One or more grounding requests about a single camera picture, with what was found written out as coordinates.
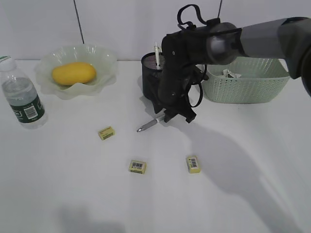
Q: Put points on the green plastic woven basket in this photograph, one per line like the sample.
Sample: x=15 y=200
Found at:
x=262 y=80

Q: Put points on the yellow eraser upper left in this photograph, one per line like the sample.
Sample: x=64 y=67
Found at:
x=106 y=133

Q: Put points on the waste paper ball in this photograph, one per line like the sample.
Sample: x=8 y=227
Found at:
x=229 y=74

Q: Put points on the yellow eraser barcode middle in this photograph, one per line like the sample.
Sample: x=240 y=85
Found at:
x=136 y=166

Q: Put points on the beige white pen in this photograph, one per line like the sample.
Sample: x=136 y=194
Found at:
x=157 y=56

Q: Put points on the yellow eraser barcode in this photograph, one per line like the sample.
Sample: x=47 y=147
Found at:
x=136 y=166
x=193 y=164

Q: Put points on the yellow eraser barcode right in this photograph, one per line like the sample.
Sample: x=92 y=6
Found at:
x=193 y=164

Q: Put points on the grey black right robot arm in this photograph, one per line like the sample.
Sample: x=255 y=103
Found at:
x=220 y=44

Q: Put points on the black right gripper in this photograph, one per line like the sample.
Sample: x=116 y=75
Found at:
x=170 y=93

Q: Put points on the grey white pen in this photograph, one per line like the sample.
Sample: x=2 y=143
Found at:
x=151 y=123

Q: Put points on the translucent green wavy plate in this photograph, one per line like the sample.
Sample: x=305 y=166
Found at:
x=102 y=59

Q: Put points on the black mesh pen holder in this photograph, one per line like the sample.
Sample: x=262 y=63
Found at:
x=151 y=74

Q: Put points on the yellow mango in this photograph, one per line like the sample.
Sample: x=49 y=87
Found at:
x=72 y=73

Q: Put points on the clear water bottle green label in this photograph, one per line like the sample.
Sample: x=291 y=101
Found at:
x=21 y=95

